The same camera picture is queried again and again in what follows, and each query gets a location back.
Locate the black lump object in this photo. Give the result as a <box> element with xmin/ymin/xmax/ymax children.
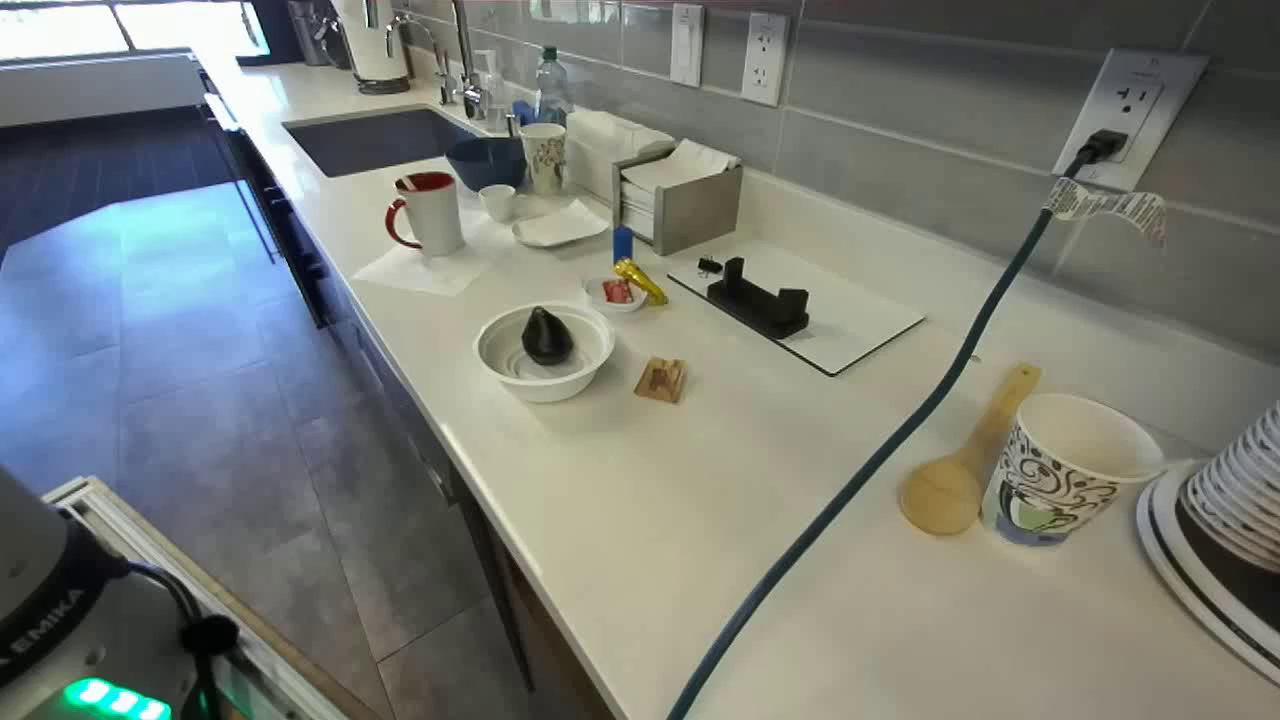
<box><xmin>521</xmin><ymin>302</ymin><xmax>579</xmax><ymax>367</ymax></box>

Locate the wooden spoon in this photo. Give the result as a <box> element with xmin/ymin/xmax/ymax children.
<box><xmin>894</xmin><ymin>360</ymin><xmax>1045</xmax><ymax>539</ymax></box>

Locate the small white cup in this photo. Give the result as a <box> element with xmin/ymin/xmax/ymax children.
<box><xmin>475</xmin><ymin>180</ymin><xmax>521</xmax><ymax>227</ymax></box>

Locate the black power plug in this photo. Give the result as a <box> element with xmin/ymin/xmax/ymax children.
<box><xmin>1060</xmin><ymin>124</ymin><xmax>1132</xmax><ymax>180</ymax></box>

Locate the small patterned paper cup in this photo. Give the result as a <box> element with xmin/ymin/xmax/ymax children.
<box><xmin>517</xmin><ymin>120</ymin><xmax>572</xmax><ymax>198</ymax></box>

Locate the white mug red handle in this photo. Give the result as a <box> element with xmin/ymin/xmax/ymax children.
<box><xmin>385</xmin><ymin>169</ymin><xmax>469</xmax><ymax>259</ymax></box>

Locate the green power cable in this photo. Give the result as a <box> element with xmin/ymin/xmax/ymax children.
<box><xmin>663</xmin><ymin>202</ymin><xmax>1062</xmax><ymax>720</ymax></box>

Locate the grey robot base green light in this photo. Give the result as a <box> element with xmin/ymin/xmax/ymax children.
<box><xmin>0</xmin><ymin>463</ymin><xmax>178</xmax><ymax>720</ymax></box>

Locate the white metal frame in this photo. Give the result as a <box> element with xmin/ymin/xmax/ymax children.
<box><xmin>38</xmin><ymin>473</ymin><xmax>350</xmax><ymax>720</ymax></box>

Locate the white paper sheet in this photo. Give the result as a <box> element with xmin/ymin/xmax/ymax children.
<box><xmin>349</xmin><ymin>236</ymin><xmax>490</xmax><ymax>299</ymax></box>

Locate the dark kitchen sink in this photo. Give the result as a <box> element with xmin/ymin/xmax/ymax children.
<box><xmin>279</xmin><ymin>102</ymin><xmax>472</xmax><ymax>180</ymax></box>

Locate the clear water bottle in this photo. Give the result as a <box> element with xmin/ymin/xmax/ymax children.
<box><xmin>530</xmin><ymin>42</ymin><xmax>576</xmax><ymax>127</ymax></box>

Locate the white paper towel stack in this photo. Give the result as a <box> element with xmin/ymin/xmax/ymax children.
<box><xmin>563</xmin><ymin>102</ymin><xmax>678</xmax><ymax>213</ymax></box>

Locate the white rectangular board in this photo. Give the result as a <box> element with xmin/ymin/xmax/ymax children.
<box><xmin>663</xmin><ymin>236</ymin><xmax>928</xmax><ymax>381</ymax></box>

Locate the stack of paper cups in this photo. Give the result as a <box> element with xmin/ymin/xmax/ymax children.
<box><xmin>1175</xmin><ymin>394</ymin><xmax>1280</xmax><ymax>642</ymax></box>

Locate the small round white plate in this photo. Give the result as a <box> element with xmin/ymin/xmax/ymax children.
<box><xmin>583</xmin><ymin>271</ymin><xmax>654</xmax><ymax>318</ymax></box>

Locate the blue cloth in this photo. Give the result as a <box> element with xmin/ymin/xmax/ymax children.
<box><xmin>445</xmin><ymin>132</ymin><xmax>528</xmax><ymax>195</ymax></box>

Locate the small white wall outlet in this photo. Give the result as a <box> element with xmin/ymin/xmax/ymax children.
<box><xmin>734</xmin><ymin>6</ymin><xmax>791</xmax><ymax>107</ymax></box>

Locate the white round bowl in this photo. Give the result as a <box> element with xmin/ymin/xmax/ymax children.
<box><xmin>472</xmin><ymin>299</ymin><xmax>618</xmax><ymax>409</ymax></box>

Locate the metal napkin holder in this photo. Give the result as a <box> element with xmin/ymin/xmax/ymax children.
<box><xmin>615</xmin><ymin>135</ymin><xmax>746</xmax><ymax>259</ymax></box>

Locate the brown sachet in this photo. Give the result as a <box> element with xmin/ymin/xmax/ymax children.
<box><xmin>631</xmin><ymin>352</ymin><xmax>693</xmax><ymax>409</ymax></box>

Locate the white wall switch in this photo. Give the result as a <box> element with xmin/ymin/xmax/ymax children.
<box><xmin>663</xmin><ymin>0</ymin><xmax>706</xmax><ymax>93</ymax></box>

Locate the black base cable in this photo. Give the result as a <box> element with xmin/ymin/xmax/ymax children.
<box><xmin>123</xmin><ymin>555</ymin><xmax>248</xmax><ymax>720</ymax></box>

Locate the white electric kettle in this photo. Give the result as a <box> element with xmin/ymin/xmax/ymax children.
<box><xmin>326</xmin><ymin>0</ymin><xmax>414</xmax><ymax>97</ymax></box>

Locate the metal faucet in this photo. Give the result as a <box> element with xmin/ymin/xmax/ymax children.
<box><xmin>436</xmin><ymin>0</ymin><xmax>509</xmax><ymax>127</ymax></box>

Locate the stack of white plates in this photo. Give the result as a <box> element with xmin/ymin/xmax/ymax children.
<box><xmin>1132</xmin><ymin>456</ymin><xmax>1280</xmax><ymax>692</ymax></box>

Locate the large white wall outlet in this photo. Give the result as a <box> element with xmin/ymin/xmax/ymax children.
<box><xmin>1052</xmin><ymin>48</ymin><xmax>1212</xmax><ymax>195</ymax></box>

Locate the clear plastic cable tie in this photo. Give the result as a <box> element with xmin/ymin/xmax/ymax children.
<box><xmin>1045</xmin><ymin>176</ymin><xmax>1175</xmax><ymax>250</ymax></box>

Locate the black plastic holder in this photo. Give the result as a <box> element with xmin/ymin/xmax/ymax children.
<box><xmin>705</xmin><ymin>250</ymin><xmax>814</xmax><ymax>340</ymax></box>

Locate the square white plate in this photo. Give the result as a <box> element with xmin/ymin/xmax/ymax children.
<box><xmin>509</xmin><ymin>195</ymin><xmax>612</xmax><ymax>255</ymax></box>

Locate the large patterned paper cup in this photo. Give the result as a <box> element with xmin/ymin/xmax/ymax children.
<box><xmin>980</xmin><ymin>389</ymin><xmax>1167</xmax><ymax>551</ymax></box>

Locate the dark counter cabinet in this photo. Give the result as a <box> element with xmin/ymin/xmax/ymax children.
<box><xmin>194</xmin><ymin>73</ymin><xmax>618</xmax><ymax>720</ymax></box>

